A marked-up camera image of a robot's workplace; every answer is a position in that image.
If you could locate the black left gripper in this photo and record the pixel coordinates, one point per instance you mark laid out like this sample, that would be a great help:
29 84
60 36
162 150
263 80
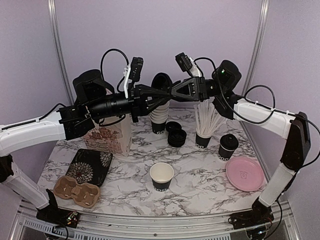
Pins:
138 98

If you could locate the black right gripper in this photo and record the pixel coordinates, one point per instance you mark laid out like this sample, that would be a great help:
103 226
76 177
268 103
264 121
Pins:
195 90

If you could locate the black coffee cup lid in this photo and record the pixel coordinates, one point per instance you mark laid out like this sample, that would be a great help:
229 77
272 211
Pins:
229 142

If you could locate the black takeout coffee cup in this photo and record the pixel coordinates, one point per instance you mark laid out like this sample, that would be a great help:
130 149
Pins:
225 154
161 175

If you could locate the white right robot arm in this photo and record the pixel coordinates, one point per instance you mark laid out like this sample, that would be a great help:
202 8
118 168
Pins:
294 128

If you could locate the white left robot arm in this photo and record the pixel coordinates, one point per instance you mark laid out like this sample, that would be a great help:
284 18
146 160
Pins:
92 105

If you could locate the white paper takeout bag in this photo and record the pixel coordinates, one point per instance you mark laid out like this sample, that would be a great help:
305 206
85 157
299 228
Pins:
115 139

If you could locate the stack of paper cups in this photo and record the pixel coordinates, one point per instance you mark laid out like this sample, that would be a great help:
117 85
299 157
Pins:
159 118

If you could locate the loose black lid on table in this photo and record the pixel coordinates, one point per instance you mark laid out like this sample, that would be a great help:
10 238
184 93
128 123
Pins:
172 125

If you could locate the stack of black lids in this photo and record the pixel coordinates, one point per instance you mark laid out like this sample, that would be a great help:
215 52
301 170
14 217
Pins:
177 138

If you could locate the black cup holding straws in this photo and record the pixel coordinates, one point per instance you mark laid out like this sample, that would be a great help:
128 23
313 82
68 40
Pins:
202 141

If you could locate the black floral tray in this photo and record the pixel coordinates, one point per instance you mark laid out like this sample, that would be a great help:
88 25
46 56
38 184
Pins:
90 166

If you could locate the pink plastic plate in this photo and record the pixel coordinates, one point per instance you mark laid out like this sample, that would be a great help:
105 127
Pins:
245 173

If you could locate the brown cardboard cup carrier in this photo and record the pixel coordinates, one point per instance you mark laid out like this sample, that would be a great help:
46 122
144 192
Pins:
85 195

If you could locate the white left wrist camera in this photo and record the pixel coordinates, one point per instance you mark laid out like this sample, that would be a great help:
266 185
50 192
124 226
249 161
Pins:
133 73

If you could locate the right aluminium frame post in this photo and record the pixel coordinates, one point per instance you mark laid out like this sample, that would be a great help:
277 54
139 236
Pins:
257 46

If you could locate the aluminium frame post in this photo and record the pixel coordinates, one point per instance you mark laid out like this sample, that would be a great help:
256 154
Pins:
59 50
257 46

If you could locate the left aluminium frame post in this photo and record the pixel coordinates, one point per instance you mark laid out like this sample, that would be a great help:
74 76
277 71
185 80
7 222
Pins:
59 50

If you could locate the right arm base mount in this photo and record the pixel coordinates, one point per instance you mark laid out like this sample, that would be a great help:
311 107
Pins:
257 215

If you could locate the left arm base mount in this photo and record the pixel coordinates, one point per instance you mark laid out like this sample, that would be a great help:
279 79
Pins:
55 215

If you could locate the aluminium table edge rail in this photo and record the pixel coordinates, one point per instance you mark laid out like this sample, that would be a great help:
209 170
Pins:
99 226

